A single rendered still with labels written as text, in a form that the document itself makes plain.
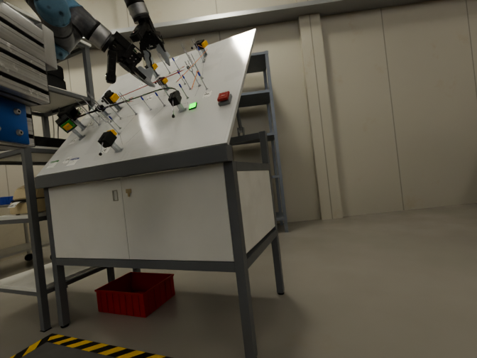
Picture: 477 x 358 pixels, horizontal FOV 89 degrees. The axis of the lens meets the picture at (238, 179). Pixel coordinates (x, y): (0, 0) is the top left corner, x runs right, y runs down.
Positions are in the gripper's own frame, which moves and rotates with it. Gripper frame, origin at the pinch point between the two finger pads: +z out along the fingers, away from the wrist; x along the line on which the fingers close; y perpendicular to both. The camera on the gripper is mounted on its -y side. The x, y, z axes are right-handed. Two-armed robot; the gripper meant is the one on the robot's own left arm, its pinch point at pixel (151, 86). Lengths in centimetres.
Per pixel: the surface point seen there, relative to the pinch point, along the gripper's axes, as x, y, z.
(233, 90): -4.0, 22.7, 29.0
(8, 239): 307, -228, 12
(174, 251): -15, -53, 44
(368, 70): 122, 249, 239
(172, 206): -10, -37, 33
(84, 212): 33, -68, 14
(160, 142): 3.6, -16.7, 16.8
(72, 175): 36, -54, 0
